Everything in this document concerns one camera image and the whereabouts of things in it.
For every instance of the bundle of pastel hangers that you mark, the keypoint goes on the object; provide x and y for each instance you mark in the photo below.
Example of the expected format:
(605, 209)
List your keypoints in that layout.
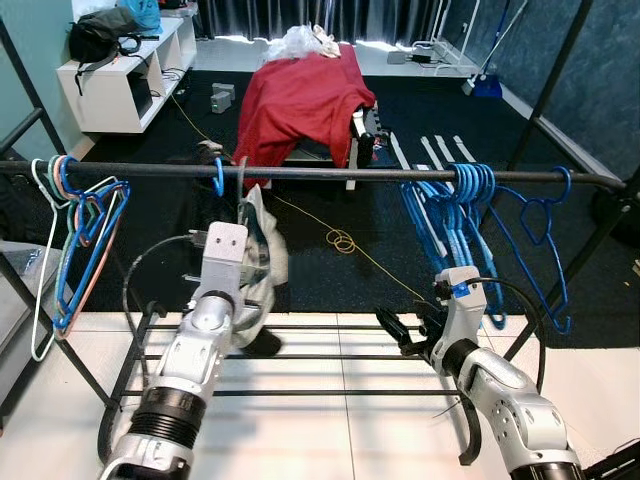
(75, 220)

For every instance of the black metal clothes rack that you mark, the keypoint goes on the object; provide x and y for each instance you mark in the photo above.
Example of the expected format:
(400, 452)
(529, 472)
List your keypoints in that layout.
(330, 173)

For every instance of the white shelf unit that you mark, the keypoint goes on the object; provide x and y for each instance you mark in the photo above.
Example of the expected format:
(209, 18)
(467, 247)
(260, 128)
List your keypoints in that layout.
(110, 100)

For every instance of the blue plastic hanger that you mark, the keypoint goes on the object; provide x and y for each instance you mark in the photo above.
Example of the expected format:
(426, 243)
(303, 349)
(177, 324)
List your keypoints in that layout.
(219, 185)
(569, 183)

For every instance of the white metal garment rack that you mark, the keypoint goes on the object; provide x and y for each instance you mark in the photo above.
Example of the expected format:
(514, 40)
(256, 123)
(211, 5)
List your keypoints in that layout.
(445, 55)

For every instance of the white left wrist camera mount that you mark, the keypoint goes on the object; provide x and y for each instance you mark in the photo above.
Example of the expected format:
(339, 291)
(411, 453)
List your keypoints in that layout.
(225, 245)

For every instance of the white plastic bag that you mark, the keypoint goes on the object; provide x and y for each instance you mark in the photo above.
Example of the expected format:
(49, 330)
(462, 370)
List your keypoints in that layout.
(300, 42)

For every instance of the grey underpants lettered waistband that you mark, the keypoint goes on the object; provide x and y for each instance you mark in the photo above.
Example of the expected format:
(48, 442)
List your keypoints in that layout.
(270, 250)

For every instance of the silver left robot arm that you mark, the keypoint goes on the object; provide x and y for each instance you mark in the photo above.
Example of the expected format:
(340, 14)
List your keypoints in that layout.
(185, 370)

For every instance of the dark pleated curtain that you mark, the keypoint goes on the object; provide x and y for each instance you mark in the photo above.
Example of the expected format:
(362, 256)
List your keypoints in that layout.
(300, 15)

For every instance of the black carpet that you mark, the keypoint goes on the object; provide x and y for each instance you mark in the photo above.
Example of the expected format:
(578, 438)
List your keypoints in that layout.
(150, 150)

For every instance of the black backpack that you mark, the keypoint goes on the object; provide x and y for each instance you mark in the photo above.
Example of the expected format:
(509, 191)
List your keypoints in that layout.
(15, 210)

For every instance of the small grey box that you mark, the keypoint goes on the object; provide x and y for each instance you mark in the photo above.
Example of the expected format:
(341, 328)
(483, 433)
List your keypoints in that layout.
(223, 97)

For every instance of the black shoulder bag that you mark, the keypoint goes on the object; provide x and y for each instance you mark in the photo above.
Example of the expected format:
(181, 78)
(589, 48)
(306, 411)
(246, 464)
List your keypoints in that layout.
(100, 35)

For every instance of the red cloth cover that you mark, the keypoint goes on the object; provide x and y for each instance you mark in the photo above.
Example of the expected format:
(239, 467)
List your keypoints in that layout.
(300, 100)

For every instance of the light blue bag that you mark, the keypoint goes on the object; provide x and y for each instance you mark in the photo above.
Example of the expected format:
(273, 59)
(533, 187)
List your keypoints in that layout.
(145, 12)

